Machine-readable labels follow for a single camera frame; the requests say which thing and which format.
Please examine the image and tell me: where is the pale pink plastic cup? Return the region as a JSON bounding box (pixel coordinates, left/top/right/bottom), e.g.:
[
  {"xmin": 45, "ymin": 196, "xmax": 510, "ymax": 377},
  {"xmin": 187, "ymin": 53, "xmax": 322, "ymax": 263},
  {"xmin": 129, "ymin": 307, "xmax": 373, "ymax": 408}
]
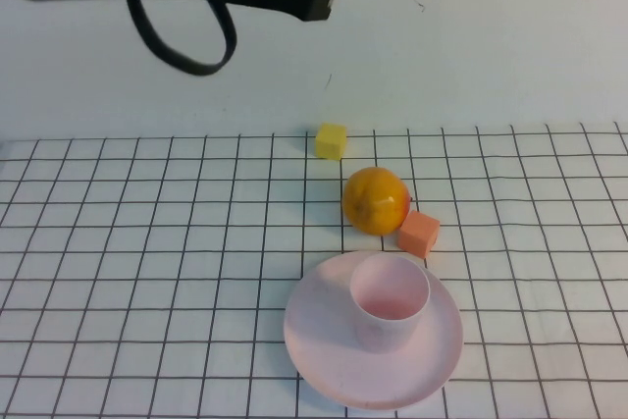
[{"xmin": 349, "ymin": 252, "xmax": 433, "ymax": 355}]

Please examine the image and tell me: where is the yellow foam cube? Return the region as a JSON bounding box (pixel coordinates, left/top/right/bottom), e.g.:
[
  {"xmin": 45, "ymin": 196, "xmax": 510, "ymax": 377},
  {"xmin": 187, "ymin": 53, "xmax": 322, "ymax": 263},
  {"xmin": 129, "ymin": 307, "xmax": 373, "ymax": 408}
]
[{"xmin": 314, "ymin": 123, "xmax": 348, "ymax": 162}]

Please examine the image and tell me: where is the orange foam cube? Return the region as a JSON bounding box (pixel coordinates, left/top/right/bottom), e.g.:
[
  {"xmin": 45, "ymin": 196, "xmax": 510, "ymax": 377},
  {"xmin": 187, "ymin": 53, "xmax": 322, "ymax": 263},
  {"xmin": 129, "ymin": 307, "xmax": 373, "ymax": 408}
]
[{"xmin": 396, "ymin": 210, "xmax": 442, "ymax": 259}]

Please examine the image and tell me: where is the black looped cable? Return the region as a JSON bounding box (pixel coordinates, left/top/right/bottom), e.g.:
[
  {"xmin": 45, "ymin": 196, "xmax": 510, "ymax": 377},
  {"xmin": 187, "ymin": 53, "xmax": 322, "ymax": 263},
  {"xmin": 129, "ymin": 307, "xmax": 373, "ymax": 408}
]
[{"xmin": 121, "ymin": 0, "xmax": 238, "ymax": 78}]

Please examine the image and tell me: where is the orange yellow round fruit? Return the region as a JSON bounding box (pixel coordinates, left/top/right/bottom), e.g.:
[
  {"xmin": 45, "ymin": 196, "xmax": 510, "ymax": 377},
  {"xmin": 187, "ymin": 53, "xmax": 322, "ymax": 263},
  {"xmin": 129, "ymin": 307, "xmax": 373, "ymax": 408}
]
[{"xmin": 341, "ymin": 167, "xmax": 412, "ymax": 236}]

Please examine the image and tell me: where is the pale pink round plate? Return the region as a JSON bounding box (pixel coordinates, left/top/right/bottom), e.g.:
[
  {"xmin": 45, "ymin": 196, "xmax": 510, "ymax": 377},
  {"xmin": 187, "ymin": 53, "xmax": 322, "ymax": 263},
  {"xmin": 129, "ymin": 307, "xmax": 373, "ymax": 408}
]
[{"xmin": 283, "ymin": 250, "xmax": 464, "ymax": 412}]

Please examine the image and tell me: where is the white black-grid tablecloth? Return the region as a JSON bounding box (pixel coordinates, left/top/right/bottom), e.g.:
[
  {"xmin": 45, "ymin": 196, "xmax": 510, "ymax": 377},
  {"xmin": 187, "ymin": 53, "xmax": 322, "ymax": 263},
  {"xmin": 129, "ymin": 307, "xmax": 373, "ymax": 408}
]
[{"xmin": 0, "ymin": 122, "xmax": 628, "ymax": 419}]

